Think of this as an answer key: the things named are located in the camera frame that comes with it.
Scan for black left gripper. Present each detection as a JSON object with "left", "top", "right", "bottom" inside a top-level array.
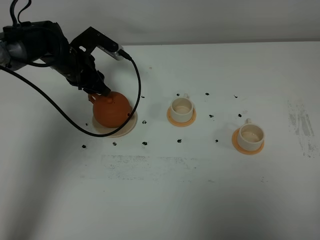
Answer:
[{"left": 51, "top": 46, "right": 111, "bottom": 97}]

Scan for brown clay teapot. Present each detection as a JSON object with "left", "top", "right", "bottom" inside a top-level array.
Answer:
[{"left": 88, "top": 91, "right": 132, "bottom": 128}]

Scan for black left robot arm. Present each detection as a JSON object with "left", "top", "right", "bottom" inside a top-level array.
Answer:
[{"left": 0, "top": 21, "right": 116, "bottom": 96}]

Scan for beige round teapot coaster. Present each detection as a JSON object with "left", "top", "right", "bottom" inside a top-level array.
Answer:
[{"left": 92, "top": 112, "right": 138, "bottom": 138}]

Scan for orange coaster near teapot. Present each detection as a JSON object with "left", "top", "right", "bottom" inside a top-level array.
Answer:
[{"left": 166, "top": 108, "right": 197, "bottom": 127}]

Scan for white teacup near teapot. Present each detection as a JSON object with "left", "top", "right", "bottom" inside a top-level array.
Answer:
[{"left": 169, "top": 93, "right": 194, "bottom": 123}]

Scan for orange coaster far right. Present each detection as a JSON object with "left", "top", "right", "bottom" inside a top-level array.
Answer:
[{"left": 231, "top": 128, "right": 265, "bottom": 155}]

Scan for white teacup far right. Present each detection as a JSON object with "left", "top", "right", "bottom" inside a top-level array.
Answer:
[{"left": 237, "top": 118, "right": 265, "bottom": 152}]

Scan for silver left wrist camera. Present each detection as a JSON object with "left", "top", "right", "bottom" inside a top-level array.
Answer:
[{"left": 97, "top": 37, "right": 124, "bottom": 61}]

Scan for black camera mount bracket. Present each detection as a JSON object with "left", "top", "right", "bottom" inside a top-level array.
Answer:
[{"left": 70, "top": 27, "right": 107, "bottom": 55}]

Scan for black left camera cable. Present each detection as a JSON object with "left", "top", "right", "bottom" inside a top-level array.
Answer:
[{"left": 0, "top": 49, "right": 141, "bottom": 138}]

